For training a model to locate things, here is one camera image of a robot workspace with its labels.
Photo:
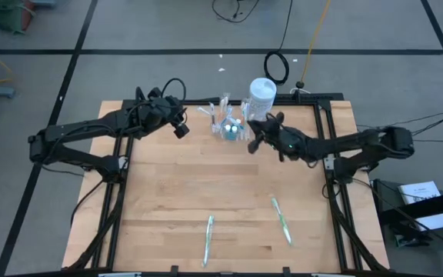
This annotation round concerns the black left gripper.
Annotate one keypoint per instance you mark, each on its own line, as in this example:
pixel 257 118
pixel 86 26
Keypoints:
pixel 162 111

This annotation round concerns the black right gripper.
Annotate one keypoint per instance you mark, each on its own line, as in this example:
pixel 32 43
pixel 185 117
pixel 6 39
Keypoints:
pixel 283 140

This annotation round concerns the light blue toothbrush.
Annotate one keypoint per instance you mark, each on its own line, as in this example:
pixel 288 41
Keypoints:
pixel 205 111

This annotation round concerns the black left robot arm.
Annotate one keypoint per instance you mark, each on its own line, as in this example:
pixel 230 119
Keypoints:
pixel 83 132

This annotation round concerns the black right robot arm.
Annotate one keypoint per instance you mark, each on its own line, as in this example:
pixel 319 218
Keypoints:
pixel 360 144

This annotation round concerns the clear acrylic organizer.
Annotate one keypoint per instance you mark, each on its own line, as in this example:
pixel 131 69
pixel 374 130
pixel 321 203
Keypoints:
pixel 240 134

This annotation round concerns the white disinfectant wipes canister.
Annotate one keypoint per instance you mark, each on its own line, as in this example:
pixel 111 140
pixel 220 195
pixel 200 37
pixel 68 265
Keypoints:
pixel 262 100

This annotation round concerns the white booklet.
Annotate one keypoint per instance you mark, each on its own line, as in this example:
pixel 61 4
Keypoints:
pixel 425 204

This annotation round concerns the black cart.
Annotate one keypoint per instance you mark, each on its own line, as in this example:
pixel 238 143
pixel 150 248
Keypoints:
pixel 417 219

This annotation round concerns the green bag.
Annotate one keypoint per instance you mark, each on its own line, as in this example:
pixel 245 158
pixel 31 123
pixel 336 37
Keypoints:
pixel 10 15

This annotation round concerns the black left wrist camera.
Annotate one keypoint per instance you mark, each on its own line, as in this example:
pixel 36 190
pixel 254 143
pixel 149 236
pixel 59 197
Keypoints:
pixel 182 131

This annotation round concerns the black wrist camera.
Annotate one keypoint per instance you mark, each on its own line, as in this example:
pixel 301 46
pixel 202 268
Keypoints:
pixel 182 131
pixel 254 146

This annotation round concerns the black aluminium table frame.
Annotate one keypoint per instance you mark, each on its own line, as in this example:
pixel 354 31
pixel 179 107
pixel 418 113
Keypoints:
pixel 167 102

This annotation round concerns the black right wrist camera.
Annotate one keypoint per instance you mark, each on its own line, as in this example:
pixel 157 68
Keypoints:
pixel 254 146

